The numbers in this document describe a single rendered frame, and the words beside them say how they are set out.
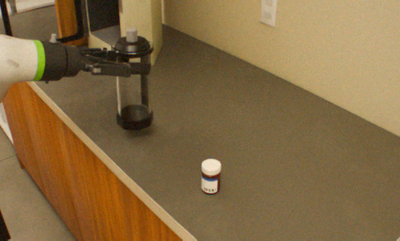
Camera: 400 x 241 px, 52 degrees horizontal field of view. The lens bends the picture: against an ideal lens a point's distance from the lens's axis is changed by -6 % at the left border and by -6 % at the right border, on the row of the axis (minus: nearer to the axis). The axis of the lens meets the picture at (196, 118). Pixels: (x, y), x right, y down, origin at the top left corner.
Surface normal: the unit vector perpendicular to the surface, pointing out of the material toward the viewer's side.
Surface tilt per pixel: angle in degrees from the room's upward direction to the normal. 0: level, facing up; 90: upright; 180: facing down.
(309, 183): 0
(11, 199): 0
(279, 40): 90
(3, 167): 0
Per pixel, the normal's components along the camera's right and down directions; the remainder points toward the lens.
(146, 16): 0.63, 0.41
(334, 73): -0.78, 0.34
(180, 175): 0.00, -0.84
